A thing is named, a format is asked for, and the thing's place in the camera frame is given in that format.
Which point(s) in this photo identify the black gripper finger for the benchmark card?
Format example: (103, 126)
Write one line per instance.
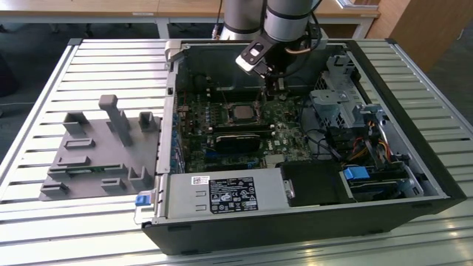
(271, 88)

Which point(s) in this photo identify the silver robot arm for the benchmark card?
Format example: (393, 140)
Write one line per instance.
(288, 16)

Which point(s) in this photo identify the CPU socket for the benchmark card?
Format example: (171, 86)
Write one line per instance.
(229, 119)

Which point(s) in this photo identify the silver metal drive cage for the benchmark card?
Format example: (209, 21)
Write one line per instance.
(329, 101)

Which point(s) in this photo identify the green motherboard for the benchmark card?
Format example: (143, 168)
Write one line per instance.
(292, 135)

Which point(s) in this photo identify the small graphics card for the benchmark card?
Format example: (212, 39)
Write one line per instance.
(237, 144)

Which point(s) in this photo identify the silver finned heat sink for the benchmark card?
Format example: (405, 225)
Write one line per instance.
(276, 159)

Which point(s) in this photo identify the black plastic shroud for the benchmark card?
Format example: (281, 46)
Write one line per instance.
(313, 183)

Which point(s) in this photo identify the black rating label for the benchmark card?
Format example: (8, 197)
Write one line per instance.
(233, 195)

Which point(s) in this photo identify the wooden cabinet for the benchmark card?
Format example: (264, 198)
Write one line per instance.
(425, 27)

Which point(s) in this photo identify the grey power supply unit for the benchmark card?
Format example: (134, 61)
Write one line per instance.
(184, 194)

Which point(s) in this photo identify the wooden desk white legs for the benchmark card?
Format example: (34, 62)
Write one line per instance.
(111, 5)

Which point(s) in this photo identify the blue case latch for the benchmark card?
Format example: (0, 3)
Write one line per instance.
(143, 200)

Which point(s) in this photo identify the black open PC case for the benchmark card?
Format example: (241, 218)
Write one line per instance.
(259, 235)

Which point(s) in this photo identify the grey parts rack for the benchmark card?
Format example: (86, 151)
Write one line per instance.
(103, 166)

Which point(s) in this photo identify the RAM stick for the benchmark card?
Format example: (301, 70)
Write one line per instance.
(96, 169)

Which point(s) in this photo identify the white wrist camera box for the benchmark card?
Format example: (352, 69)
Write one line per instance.
(251, 55)

